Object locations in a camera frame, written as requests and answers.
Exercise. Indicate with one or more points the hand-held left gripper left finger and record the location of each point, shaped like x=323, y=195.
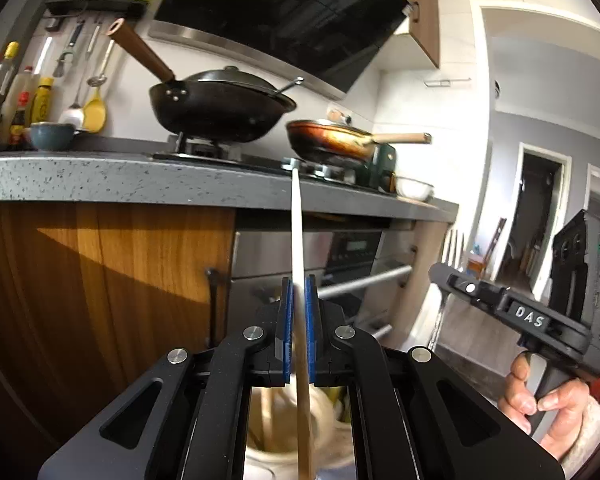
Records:
x=286, y=325

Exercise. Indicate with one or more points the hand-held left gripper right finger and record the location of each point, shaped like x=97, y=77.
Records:
x=311, y=325

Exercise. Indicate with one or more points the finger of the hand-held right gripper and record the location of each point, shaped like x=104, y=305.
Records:
x=465, y=287

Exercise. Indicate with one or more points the silver metal fork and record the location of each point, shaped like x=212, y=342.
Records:
x=442, y=317

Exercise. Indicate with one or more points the long wooden chopstick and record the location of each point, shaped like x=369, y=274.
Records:
x=296, y=240

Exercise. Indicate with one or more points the white ceramic utensil jar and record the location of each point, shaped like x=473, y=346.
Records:
x=325, y=412

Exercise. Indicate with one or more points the hanging kitchen utensils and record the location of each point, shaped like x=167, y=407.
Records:
x=72, y=116

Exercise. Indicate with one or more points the person's right hand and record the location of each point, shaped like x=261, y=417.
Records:
x=555, y=410

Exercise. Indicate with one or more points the wooden chair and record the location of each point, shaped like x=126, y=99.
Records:
x=495, y=252

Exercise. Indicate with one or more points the pale wooden cabinet door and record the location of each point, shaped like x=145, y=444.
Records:
x=427, y=245

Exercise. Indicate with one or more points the stainless steel oven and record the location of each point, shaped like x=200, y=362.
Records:
x=270, y=255

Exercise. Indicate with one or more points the white bowl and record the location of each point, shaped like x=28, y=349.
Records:
x=414, y=187

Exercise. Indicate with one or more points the dark green kettle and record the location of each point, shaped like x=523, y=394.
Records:
x=382, y=170

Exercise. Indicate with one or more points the gas stove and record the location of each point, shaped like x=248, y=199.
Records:
x=220, y=155

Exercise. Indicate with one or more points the speckled grey countertop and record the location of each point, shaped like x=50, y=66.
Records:
x=105, y=180

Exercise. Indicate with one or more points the black wok lid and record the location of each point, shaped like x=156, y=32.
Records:
x=230, y=80

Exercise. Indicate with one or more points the wooden upper cabinet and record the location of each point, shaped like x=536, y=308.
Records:
x=420, y=10

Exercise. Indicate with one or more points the yellow hanging spatula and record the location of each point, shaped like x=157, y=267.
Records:
x=95, y=112

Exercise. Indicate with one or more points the blue ceramic bowl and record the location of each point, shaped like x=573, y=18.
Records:
x=52, y=136

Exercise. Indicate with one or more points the black range hood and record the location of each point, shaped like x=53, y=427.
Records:
x=280, y=10

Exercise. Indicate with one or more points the metal skimmer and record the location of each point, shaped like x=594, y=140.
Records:
x=102, y=62

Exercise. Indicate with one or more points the yellow squeeze bottle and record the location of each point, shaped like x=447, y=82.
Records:
x=42, y=102

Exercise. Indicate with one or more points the small dark sauce bottle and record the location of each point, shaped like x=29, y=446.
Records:
x=17, y=127

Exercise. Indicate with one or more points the cooking oil bottle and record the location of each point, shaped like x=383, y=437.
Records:
x=22, y=85

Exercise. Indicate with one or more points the clear bottle with yellow cap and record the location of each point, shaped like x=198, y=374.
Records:
x=0, y=90

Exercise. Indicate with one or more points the metal towel rail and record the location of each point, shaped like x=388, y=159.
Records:
x=447, y=81

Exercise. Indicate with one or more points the black wall shelf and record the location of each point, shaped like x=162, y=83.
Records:
x=100, y=6

